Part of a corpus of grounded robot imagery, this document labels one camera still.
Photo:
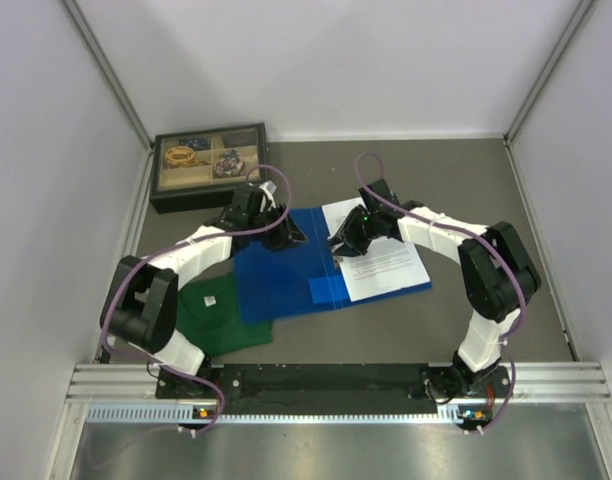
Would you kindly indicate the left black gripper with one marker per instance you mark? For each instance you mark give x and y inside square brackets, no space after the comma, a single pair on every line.
[288,234]

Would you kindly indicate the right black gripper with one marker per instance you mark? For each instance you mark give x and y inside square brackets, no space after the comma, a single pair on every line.
[353,245]

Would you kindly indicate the blue file folder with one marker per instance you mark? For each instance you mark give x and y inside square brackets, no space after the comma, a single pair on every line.
[304,280]

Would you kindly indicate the printed white paper sheets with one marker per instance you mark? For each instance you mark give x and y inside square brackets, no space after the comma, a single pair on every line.
[388,267]

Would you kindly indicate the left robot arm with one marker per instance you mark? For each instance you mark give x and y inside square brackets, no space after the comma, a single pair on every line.
[142,301]

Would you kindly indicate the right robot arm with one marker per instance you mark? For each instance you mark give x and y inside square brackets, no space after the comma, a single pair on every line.
[498,274]

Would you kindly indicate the colourful jewellery in box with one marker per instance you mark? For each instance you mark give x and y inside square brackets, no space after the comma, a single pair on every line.
[228,164]

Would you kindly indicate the green folded t-shirt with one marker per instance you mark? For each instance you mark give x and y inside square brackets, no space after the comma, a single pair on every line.
[208,315]

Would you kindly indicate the black compartment display box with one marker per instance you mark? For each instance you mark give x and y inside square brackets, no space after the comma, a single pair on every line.
[182,171]

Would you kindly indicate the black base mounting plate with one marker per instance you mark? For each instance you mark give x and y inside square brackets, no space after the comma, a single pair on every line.
[337,389]

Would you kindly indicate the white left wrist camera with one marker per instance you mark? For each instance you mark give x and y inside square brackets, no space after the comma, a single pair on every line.
[268,188]

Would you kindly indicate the grey slotted cable duct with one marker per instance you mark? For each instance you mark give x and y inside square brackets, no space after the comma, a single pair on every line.
[187,414]

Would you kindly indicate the aluminium frame rail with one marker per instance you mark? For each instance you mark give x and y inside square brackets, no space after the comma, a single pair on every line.
[550,382]

